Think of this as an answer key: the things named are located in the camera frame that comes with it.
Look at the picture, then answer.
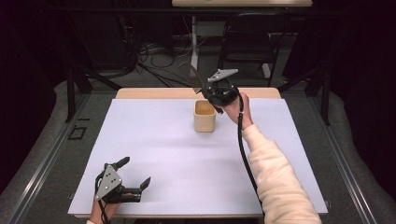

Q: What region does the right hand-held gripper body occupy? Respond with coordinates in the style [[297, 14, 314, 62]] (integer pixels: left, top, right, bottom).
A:
[[204, 68, 241, 115]]

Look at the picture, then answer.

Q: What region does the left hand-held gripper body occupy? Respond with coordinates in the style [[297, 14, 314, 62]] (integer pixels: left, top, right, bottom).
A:
[[94, 162, 142, 205]]

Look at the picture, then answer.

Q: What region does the beige square utensil holder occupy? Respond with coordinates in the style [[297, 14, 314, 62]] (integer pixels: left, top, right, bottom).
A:
[[192, 99, 218, 133]]

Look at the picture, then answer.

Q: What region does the person's right hand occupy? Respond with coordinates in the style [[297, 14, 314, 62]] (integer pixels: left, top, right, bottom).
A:
[[221, 91, 254, 132]]

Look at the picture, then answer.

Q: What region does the person's left hand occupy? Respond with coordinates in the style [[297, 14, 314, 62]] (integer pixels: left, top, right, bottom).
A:
[[89, 193, 134, 224]]

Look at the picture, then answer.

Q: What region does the white table cover sheet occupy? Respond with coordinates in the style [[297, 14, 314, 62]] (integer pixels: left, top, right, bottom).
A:
[[67, 97, 329, 216]]

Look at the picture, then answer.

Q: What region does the white-legged desk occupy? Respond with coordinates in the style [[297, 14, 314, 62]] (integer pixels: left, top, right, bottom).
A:
[[171, 0, 314, 80]]

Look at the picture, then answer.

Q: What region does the wooden table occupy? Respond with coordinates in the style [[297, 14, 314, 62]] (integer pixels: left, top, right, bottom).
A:
[[73, 87, 322, 219]]

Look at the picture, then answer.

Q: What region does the black folding chair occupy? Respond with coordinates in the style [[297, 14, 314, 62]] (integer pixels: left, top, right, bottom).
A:
[[217, 11, 292, 89]]

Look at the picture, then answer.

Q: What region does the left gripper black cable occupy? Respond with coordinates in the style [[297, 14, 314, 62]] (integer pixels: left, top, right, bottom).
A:
[[94, 172, 112, 224]]

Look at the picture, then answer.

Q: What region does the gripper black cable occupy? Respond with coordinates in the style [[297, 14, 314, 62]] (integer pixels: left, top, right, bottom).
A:
[[236, 92, 266, 217], [94, 172, 112, 224]]

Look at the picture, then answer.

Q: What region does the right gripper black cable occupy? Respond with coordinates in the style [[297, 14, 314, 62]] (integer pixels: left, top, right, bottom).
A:
[[236, 92, 266, 217]]

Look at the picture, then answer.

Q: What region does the tangle of floor cables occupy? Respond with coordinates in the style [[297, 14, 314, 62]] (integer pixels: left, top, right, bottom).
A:
[[118, 14, 205, 89]]

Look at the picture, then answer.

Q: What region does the aluminium floor rail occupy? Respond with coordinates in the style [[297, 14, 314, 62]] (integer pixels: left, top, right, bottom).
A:
[[310, 96, 379, 224], [5, 92, 92, 224]]

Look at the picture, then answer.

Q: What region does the black metal frame stand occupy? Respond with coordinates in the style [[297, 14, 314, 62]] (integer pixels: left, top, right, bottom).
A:
[[64, 60, 123, 124], [277, 60, 332, 127]]

